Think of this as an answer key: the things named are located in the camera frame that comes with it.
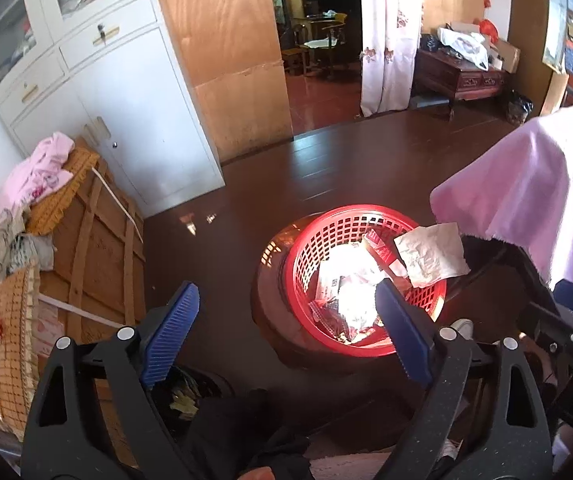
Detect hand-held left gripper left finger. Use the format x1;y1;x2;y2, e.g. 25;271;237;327
21;281;201;480

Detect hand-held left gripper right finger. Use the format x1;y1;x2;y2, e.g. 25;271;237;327
374;276;552;480

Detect white paper tissue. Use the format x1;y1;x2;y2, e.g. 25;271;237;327
394;221;471;289

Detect red plastic basket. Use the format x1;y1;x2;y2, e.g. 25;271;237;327
281;204;448;358

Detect white shoe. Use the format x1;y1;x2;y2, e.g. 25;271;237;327
451;317;475;343

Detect black bin bag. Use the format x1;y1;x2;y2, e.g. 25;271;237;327
151;365;237;441

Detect purple printed tablecloth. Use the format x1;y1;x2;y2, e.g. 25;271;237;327
429;101;573;341

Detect red white packet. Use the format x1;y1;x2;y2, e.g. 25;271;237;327
361;230;392;263

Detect wooden crate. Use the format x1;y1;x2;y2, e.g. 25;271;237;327
31;135;147;466

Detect person's dark trousers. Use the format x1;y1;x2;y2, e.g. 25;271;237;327
181;387;317;480

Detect low dark wooden cabinet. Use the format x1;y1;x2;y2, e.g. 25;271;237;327
414;35;510;121

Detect pink clothing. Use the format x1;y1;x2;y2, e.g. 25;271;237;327
0;131;76;216

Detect cardboard box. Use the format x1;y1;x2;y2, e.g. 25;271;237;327
447;21;521;73

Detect white plastic bag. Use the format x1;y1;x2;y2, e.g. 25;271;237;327
437;27;490;71

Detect red plastic bag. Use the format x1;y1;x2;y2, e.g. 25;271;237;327
477;17;500;43

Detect wooden glass door cabinet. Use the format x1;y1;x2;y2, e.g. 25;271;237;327
541;0;573;116

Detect white metal cabinet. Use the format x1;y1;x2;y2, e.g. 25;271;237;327
0;0;224;218

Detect pink floral curtain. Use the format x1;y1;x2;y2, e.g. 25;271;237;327
359;0;425;118

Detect dark wooden armchair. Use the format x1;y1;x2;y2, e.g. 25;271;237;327
286;10;350;78

